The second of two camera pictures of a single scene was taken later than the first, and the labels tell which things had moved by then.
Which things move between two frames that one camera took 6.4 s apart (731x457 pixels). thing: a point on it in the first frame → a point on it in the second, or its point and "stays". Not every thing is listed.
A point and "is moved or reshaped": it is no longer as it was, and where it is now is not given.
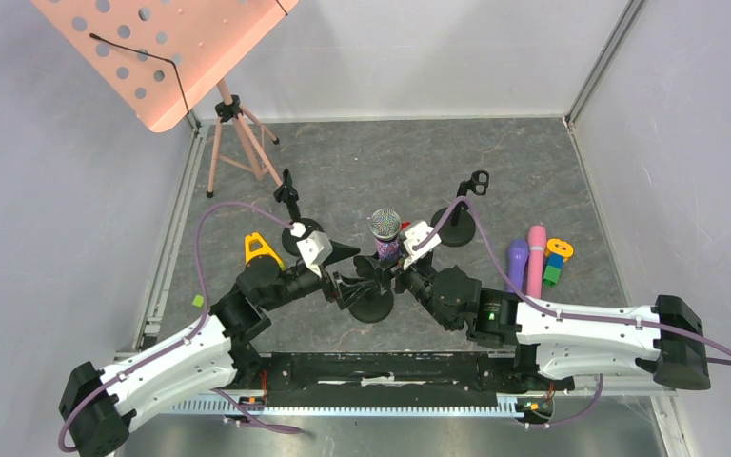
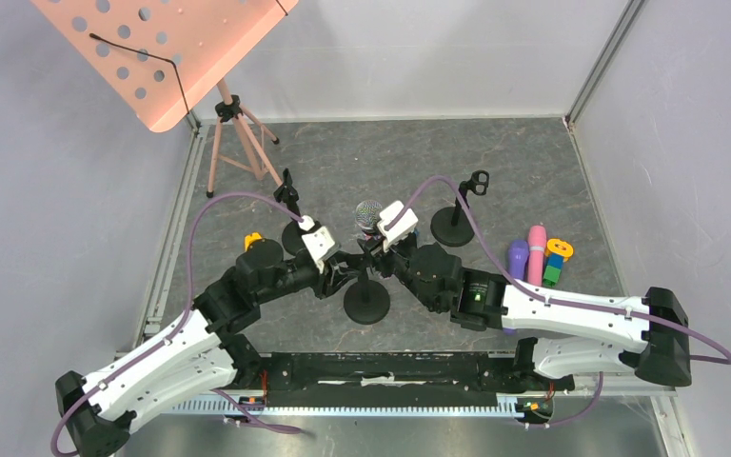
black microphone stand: (460, 227) stays
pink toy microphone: (537, 252) stays
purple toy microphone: (517, 257) stays
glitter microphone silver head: (385, 224) is moved or reshaped
